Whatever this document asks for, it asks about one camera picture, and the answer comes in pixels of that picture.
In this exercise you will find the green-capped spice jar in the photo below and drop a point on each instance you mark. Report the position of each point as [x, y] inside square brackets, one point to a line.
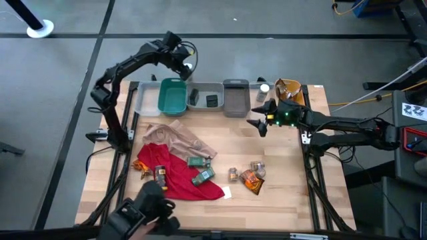
[203, 176]
[198, 162]

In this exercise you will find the dark grey cabinet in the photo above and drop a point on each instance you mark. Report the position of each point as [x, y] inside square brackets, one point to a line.
[400, 206]

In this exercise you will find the black furniture foot bar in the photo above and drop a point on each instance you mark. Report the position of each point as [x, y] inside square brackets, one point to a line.
[373, 86]

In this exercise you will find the black aluminium frame rails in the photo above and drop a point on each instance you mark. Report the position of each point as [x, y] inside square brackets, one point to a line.
[312, 200]
[125, 173]

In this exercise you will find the black rail end knob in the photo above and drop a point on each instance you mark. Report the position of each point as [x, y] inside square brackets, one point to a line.
[261, 79]
[153, 77]

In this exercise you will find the translucent grey plastic bin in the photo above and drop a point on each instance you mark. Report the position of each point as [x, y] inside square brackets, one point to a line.
[146, 96]

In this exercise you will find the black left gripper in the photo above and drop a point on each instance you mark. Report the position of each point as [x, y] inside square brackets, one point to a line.
[173, 50]

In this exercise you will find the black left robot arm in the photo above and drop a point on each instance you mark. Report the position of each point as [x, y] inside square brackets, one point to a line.
[128, 63]

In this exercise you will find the red cloth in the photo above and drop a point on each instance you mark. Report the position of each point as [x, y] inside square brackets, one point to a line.
[180, 181]

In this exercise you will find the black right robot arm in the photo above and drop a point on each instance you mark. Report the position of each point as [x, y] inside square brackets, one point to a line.
[350, 125]

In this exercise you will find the black pole with white base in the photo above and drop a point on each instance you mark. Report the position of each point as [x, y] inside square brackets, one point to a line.
[45, 32]

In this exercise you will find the teal plastic bin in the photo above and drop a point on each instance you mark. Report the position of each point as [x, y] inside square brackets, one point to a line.
[173, 98]

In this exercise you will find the beige cloth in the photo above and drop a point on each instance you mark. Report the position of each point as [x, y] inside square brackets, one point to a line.
[180, 140]

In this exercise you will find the person's hand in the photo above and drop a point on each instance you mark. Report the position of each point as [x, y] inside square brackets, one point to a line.
[145, 231]

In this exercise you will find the yellow plastic bin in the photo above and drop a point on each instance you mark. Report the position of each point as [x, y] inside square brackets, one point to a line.
[298, 95]

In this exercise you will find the brown foil spice packet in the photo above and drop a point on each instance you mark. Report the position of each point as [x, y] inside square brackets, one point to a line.
[283, 89]

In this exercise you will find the dark green spice tin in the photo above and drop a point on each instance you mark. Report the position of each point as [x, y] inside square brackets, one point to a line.
[211, 100]
[194, 96]

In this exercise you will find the grey furniture foot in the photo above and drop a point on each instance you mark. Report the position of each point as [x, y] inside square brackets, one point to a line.
[10, 149]

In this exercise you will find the blue box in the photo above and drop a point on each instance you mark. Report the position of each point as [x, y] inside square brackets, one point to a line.
[363, 10]

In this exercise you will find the white card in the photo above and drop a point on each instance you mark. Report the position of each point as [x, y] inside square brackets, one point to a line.
[227, 192]

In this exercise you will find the red-framed device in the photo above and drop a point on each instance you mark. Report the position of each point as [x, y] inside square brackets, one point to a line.
[405, 140]

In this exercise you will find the clear plastic bin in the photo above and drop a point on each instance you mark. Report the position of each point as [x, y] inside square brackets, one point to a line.
[254, 90]

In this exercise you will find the black metal frame leg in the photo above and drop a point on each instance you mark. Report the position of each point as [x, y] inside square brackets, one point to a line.
[407, 23]

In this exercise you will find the silver crossbar bracket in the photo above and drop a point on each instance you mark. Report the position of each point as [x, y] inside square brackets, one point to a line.
[308, 236]

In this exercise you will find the yellow-capped spice bottle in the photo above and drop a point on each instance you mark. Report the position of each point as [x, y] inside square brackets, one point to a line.
[160, 175]

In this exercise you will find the black equipment cart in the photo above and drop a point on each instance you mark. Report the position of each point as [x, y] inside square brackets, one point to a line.
[398, 150]

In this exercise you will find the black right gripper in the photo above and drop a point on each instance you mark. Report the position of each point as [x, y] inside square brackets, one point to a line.
[287, 115]

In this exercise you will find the white tape strip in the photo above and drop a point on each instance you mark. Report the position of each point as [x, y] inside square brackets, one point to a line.
[318, 86]

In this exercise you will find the black frame crossbar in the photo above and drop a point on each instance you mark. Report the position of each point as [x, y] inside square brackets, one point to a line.
[50, 233]

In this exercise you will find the white label with black figures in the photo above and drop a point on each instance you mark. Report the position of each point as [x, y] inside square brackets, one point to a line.
[413, 112]

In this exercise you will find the light grey plastic bin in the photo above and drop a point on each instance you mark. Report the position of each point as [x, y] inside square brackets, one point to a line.
[203, 87]

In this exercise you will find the dark grey plastic bin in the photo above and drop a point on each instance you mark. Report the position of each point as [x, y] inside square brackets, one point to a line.
[237, 100]

